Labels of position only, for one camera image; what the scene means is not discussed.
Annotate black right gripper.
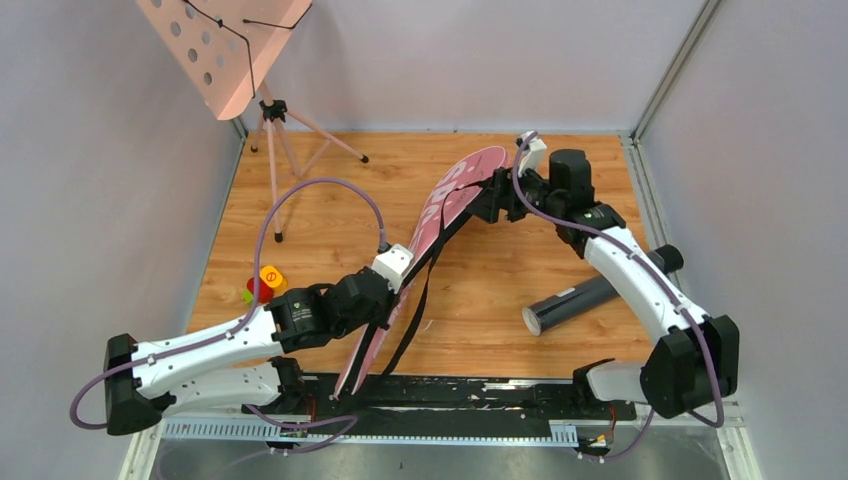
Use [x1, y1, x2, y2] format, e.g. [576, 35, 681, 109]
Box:
[465, 163, 563, 225]

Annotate pink racket cover bag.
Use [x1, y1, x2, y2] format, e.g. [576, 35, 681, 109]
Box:
[333, 146, 508, 399]

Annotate black shuttlecock tube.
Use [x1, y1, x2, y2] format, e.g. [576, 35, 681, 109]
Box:
[521, 276, 618, 336]

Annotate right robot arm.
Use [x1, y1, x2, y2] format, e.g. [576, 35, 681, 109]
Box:
[467, 149, 740, 426]

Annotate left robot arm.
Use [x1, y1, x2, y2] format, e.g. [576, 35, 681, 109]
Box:
[104, 267, 408, 436]

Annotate colourful toy blocks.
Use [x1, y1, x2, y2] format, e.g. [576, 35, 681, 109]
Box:
[241, 265, 288, 305]

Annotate pink music stand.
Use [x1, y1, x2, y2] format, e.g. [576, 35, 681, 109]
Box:
[134, 0, 370, 244]

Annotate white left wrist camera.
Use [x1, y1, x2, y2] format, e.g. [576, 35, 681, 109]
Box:
[371, 244, 415, 294]

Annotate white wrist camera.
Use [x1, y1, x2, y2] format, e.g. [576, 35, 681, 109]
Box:
[514, 131, 548, 177]
[371, 244, 415, 294]

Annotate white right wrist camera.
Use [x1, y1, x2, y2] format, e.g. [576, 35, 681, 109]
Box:
[514, 131, 548, 177]

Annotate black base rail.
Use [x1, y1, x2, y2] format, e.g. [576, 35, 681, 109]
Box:
[259, 373, 636, 439]

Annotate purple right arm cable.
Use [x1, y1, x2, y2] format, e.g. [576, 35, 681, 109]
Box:
[510, 132, 727, 463]

